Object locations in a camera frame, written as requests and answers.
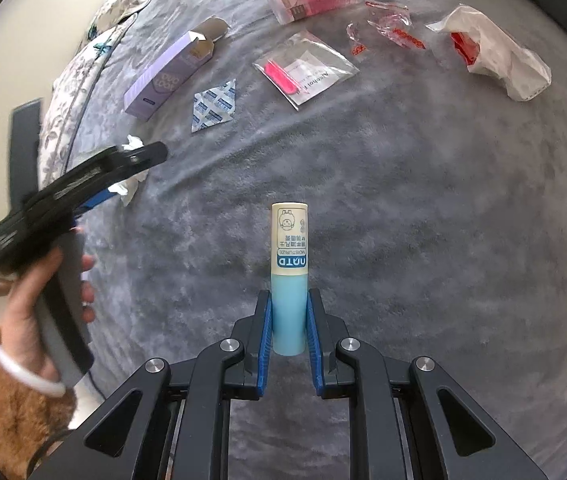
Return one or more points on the purple cardboard box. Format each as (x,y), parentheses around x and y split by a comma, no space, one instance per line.
(163,75)

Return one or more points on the blue white desiccant packet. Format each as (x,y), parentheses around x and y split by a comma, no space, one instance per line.
(213,107)

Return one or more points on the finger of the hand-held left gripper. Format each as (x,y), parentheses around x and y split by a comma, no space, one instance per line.
(94,201)
(138,155)

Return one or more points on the cream and blue lip balm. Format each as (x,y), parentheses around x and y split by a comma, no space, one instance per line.
(291,260)

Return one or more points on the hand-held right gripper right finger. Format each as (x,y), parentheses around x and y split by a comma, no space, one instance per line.
(315,345)

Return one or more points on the clear red-printed wrapper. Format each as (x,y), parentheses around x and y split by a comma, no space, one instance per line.
(393,22)

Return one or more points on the person's left hand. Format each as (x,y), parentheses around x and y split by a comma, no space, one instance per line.
(23,310)

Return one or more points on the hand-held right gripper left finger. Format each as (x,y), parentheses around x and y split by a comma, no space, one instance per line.
(263,345)

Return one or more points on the small white tissue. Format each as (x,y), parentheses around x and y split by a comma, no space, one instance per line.
(131,190)

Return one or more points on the clear bag with pink item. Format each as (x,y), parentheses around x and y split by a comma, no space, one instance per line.
(308,72)

